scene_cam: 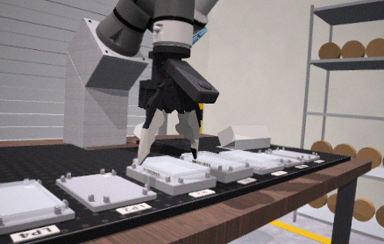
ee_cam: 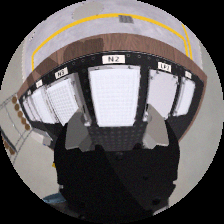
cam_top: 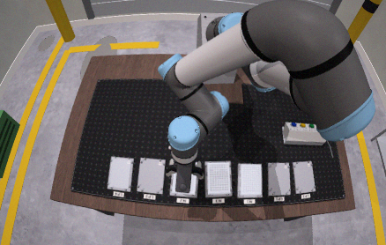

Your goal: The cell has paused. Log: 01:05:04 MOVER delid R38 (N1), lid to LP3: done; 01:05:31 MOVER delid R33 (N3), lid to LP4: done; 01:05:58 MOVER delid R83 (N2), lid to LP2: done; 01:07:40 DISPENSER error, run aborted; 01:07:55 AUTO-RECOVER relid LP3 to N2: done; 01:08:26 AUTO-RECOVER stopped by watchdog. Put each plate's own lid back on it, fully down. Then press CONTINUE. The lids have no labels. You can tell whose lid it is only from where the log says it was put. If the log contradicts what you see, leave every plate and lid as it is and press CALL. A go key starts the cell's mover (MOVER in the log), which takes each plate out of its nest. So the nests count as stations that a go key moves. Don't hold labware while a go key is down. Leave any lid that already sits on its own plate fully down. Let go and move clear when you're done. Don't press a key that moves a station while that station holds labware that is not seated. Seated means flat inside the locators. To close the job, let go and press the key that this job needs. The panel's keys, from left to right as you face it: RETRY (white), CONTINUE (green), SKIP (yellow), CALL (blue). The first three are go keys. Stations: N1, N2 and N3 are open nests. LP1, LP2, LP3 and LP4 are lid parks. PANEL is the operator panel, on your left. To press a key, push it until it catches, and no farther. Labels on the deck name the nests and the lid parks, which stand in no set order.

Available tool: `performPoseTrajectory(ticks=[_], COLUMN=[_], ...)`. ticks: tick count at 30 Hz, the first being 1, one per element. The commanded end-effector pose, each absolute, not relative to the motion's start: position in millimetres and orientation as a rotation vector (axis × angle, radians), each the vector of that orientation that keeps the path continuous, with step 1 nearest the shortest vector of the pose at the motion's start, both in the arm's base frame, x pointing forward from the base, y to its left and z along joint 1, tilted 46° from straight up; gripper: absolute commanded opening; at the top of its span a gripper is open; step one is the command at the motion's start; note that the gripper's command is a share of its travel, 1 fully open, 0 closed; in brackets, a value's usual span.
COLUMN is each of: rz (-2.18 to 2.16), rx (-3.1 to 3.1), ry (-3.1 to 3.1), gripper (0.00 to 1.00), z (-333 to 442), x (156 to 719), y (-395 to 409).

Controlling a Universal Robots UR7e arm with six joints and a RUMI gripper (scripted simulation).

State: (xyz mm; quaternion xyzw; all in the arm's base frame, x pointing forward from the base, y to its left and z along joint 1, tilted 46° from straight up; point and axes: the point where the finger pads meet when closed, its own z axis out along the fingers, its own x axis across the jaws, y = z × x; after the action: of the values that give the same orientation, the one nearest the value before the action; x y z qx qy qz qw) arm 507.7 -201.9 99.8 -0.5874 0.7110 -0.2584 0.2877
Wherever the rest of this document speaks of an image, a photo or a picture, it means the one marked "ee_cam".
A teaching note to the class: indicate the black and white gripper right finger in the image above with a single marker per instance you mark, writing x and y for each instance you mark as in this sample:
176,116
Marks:
159,136

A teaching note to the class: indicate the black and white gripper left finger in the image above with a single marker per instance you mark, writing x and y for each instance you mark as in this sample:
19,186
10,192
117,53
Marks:
73,139

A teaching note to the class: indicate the black perforated work table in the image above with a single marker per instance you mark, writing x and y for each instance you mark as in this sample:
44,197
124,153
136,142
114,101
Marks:
120,138

